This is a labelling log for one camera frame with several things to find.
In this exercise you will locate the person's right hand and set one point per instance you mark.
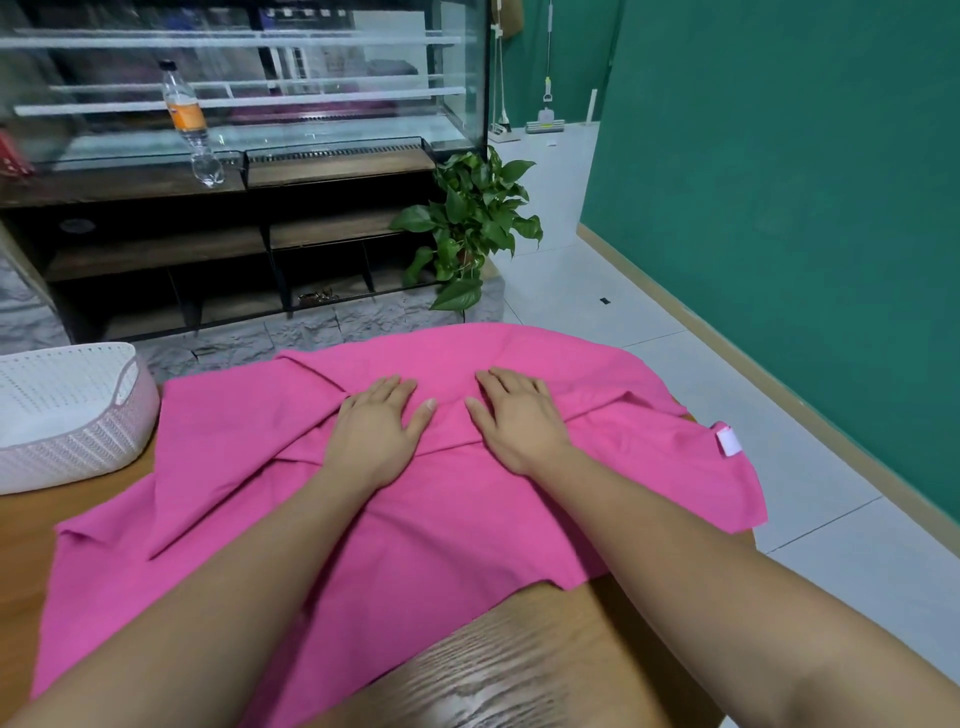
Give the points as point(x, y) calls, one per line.
point(522, 428)

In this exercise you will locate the person's left hand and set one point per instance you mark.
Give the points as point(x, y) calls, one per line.
point(375, 435)

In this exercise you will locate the pink towel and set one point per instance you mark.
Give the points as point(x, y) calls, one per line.
point(450, 540)

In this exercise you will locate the white woven plastic basket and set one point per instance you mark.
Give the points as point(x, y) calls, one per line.
point(68, 413)

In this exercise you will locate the person's right forearm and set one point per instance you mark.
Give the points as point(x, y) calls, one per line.
point(750, 600)

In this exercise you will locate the person's left forearm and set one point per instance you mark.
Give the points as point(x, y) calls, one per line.
point(180, 630)

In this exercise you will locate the green potted plant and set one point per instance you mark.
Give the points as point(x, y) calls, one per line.
point(473, 225)

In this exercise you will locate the dark wooden shelf cabinet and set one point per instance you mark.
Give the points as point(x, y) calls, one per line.
point(165, 248)

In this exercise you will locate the white mop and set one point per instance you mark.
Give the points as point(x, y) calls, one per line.
point(545, 123)

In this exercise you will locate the glass display case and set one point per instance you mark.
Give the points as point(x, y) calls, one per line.
point(345, 75)

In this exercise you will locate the clear bottle with orange label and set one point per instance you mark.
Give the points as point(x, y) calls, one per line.
point(191, 123)

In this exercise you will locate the red label cola bottle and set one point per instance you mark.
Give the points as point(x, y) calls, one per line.
point(12, 155)

